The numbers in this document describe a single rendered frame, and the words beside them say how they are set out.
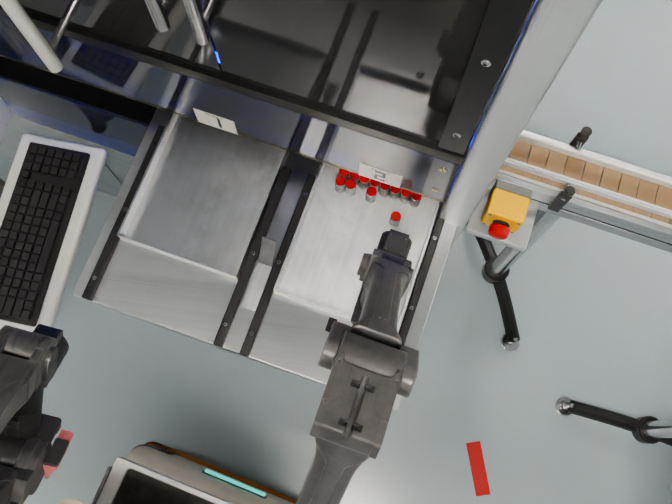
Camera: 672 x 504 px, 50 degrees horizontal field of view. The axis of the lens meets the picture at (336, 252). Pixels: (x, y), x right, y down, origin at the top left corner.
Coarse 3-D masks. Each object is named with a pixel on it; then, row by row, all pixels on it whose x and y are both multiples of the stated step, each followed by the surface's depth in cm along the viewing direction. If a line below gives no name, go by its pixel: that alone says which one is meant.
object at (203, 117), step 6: (198, 114) 140; (204, 114) 139; (210, 114) 138; (198, 120) 143; (204, 120) 142; (210, 120) 141; (216, 120) 140; (222, 120) 139; (228, 120) 138; (216, 126) 143; (222, 126) 142; (228, 126) 141; (234, 126) 140; (234, 132) 143
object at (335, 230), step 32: (320, 192) 152; (320, 224) 150; (352, 224) 150; (384, 224) 150; (416, 224) 150; (288, 256) 145; (320, 256) 148; (352, 256) 148; (416, 256) 148; (288, 288) 146; (320, 288) 146; (352, 288) 147
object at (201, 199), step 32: (192, 128) 156; (160, 160) 154; (192, 160) 154; (224, 160) 154; (256, 160) 154; (160, 192) 152; (192, 192) 152; (224, 192) 152; (256, 192) 152; (128, 224) 149; (160, 224) 150; (192, 224) 150; (224, 224) 150; (256, 224) 146; (192, 256) 148; (224, 256) 148
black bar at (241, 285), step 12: (288, 168) 151; (276, 192) 150; (276, 204) 149; (264, 216) 149; (264, 228) 148; (252, 252) 147; (252, 264) 146; (240, 276) 145; (240, 288) 145; (240, 300) 145; (228, 312) 143; (228, 324) 143; (216, 336) 142
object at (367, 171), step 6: (360, 168) 138; (366, 168) 137; (372, 168) 136; (360, 174) 141; (366, 174) 140; (372, 174) 139; (378, 174) 138; (390, 174) 136; (378, 180) 141; (390, 180) 138; (396, 180) 137; (396, 186) 140
